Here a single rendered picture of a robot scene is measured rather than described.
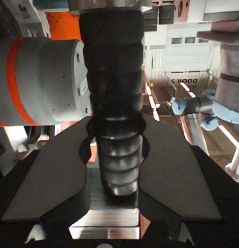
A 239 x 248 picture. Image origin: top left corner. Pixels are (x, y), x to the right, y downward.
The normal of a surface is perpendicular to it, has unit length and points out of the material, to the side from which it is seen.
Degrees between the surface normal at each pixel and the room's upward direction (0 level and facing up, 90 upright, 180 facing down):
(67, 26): 90
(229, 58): 72
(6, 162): 90
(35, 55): 114
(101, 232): 90
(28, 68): 124
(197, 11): 90
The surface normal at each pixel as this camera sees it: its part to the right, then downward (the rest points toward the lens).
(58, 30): -0.03, 0.50
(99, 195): -0.05, -0.87
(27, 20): 0.02, 0.96
